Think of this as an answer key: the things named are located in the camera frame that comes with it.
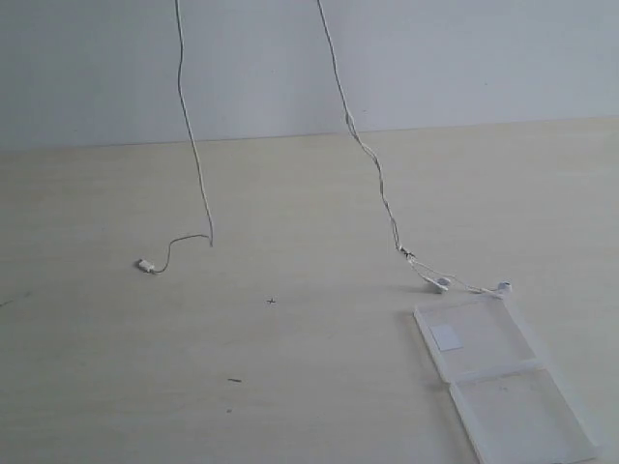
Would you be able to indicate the white wired earphones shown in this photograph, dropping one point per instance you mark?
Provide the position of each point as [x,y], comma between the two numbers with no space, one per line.
[439,282]

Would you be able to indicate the clear plastic storage case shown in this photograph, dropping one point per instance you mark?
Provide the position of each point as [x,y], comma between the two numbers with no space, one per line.
[511,400]

